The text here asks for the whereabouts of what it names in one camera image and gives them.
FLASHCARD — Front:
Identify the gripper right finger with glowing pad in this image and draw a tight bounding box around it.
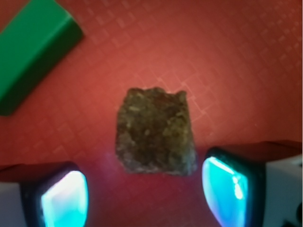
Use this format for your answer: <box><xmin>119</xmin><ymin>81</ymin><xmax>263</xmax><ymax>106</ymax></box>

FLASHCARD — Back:
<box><xmin>201</xmin><ymin>140</ymin><xmax>303</xmax><ymax>227</ymax></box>

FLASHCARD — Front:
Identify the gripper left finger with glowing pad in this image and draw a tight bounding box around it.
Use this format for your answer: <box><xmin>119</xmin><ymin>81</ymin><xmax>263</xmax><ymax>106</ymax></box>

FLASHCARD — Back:
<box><xmin>0</xmin><ymin>161</ymin><xmax>89</xmax><ymax>227</ymax></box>

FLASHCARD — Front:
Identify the brown rough rock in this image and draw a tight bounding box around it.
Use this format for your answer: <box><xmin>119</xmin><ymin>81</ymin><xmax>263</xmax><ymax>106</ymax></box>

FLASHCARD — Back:
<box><xmin>115</xmin><ymin>87</ymin><xmax>197</xmax><ymax>176</ymax></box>

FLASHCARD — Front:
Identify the red plastic tray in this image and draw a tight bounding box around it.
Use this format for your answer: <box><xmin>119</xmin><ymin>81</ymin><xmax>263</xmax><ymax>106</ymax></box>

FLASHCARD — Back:
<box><xmin>0</xmin><ymin>0</ymin><xmax>303</xmax><ymax>227</ymax></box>

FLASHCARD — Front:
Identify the green rectangular block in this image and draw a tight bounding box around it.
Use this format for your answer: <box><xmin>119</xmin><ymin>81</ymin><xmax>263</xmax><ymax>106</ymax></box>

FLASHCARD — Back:
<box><xmin>0</xmin><ymin>0</ymin><xmax>83</xmax><ymax>116</ymax></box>

